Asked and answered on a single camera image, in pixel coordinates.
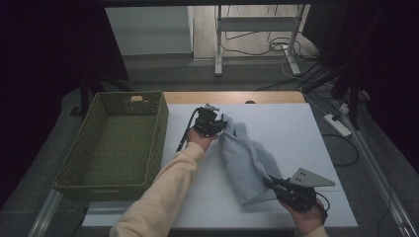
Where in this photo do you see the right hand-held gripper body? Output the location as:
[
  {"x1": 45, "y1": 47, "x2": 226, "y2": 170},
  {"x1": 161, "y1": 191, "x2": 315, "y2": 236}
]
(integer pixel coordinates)
[{"x1": 276, "y1": 167, "x2": 337, "y2": 213}]

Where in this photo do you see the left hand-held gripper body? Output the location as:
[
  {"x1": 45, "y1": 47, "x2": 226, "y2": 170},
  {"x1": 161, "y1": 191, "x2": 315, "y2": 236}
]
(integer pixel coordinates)
[{"x1": 193, "y1": 103, "x2": 227, "y2": 137}]

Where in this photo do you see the light blue tank top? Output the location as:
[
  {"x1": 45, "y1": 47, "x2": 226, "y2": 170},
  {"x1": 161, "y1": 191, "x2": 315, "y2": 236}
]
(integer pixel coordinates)
[{"x1": 217, "y1": 113, "x2": 285, "y2": 206}]

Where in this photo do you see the green woven basket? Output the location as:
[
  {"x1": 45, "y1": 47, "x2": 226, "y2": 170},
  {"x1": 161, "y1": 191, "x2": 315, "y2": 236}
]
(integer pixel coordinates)
[{"x1": 52, "y1": 90, "x2": 170, "y2": 202}]

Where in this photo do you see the person's left hand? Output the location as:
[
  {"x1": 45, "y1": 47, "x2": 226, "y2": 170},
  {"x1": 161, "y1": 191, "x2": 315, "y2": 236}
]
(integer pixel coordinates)
[{"x1": 186, "y1": 126, "x2": 219, "y2": 152}]

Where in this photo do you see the person's right hand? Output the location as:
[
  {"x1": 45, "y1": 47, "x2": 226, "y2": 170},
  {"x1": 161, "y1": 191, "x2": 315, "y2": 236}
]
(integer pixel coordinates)
[{"x1": 279, "y1": 199, "x2": 329, "y2": 237}]

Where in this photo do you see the white power strip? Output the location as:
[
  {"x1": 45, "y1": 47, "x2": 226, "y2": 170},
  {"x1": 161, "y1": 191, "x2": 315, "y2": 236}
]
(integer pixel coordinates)
[{"x1": 323, "y1": 113, "x2": 353, "y2": 138}]

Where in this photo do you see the black stand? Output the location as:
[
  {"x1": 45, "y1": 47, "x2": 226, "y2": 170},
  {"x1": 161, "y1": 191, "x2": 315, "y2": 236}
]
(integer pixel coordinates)
[
  {"x1": 69, "y1": 77, "x2": 93, "y2": 119},
  {"x1": 300, "y1": 63, "x2": 364, "y2": 130}
]

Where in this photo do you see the white metal stand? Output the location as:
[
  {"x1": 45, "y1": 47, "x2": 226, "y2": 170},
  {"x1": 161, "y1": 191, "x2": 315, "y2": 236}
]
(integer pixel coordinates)
[{"x1": 214, "y1": 4, "x2": 307, "y2": 78}]

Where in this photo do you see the light grey board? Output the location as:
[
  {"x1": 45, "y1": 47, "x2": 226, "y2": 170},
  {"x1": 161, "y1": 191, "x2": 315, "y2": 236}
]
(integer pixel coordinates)
[{"x1": 105, "y1": 6, "x2": 194, "y2": 56}]

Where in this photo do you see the dark curtain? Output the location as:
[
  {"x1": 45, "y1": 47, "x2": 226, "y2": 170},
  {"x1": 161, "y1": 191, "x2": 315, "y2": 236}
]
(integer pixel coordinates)
[
  {"x1": 302, "y1": 0, "x2": 419, "y2": 172},
  {"x1": 0, "y1": 0, "x2": 129, "y2": 201}
]

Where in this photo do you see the left hand-held gripper cable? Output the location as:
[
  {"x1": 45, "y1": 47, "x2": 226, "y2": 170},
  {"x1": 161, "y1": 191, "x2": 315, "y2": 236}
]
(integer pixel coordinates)
[{"x1": 176, "y1": 107, "x2": 203, "y2": 153}]

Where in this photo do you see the hand-held gripper cable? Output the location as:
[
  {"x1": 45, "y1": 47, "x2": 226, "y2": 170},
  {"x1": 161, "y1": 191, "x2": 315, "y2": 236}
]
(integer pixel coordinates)
[
  {"x1": 176, "y1": 107, "x2": 203, "y2": 153},
  {"x1": 314, "y1": 191, "x2": 332, "y2": 219}
]

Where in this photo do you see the right hand-held gripper cable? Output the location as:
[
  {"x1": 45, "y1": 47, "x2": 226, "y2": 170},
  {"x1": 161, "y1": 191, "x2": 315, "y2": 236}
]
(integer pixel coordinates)
[{"x1": 314, "y1": 191, "x2": 332, "y2": 219}]

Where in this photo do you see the black looped floor cable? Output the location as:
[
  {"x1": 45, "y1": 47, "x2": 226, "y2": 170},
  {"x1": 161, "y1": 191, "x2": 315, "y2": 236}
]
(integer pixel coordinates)
[{"x1": 320, "y1": 132, "x2": 361, "y2": 168}]

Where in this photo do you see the aluminium rail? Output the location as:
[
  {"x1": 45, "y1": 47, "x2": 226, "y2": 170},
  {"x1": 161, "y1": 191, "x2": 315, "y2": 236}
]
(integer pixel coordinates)
[
  {"x1": 335, "y1": 102, "x2": 419, "y2": 237},
  {"x1": 28, "y1": 189, "x2": 63, "y2": 237}
]

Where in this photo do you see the tangle of black cables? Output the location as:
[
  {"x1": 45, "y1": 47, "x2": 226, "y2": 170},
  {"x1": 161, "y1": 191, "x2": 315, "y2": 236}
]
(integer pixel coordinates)
[{"x1": 219, "y1": 30, "x2": 319, "y2": 63}]

